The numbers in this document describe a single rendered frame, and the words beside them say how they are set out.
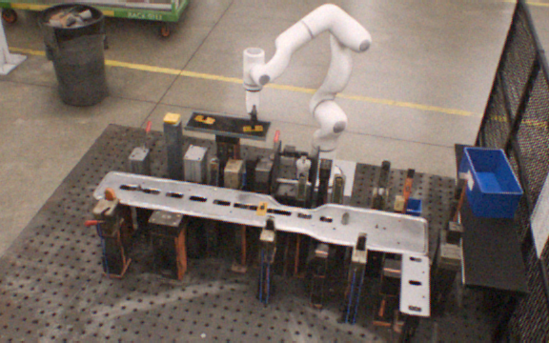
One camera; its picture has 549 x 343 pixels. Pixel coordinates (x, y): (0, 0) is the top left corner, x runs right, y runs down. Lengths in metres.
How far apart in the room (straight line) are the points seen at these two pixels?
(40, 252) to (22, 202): 1.46
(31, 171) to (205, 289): 2.27
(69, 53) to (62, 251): 2.40
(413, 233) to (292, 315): 0.58
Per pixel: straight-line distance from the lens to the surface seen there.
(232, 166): 2.53
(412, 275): 2.26
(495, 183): 2.75
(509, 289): 2.30
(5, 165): 4.64
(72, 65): 4.95
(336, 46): 2.64
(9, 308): 2.64
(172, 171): 2.86
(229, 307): 2.47
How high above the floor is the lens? 2.60
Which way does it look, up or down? 38 degrees down
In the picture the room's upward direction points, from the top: 3 degrees clockwise
